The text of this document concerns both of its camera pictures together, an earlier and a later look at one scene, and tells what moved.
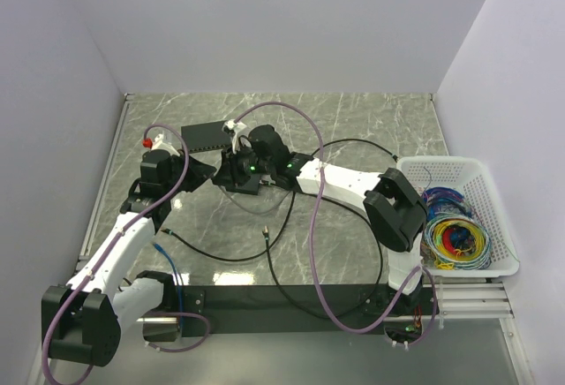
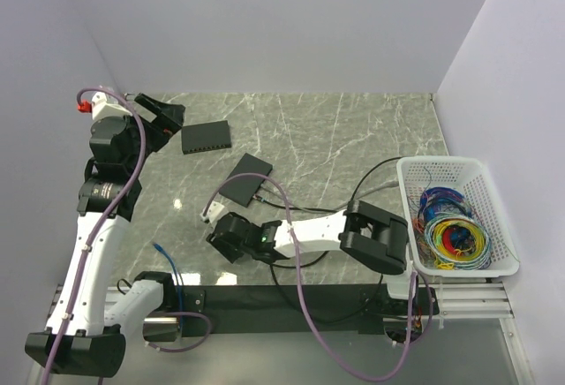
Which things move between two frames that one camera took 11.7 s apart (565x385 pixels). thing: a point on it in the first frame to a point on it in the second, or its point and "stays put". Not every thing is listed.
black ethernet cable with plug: x=374 y=226 to x=337 y=209
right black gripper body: x=245 y=164 to x=229 y=251
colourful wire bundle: x=455 y=235 stays put
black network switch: x=206 y=136 stays put
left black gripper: x=199 y=173 to x=169 y=119
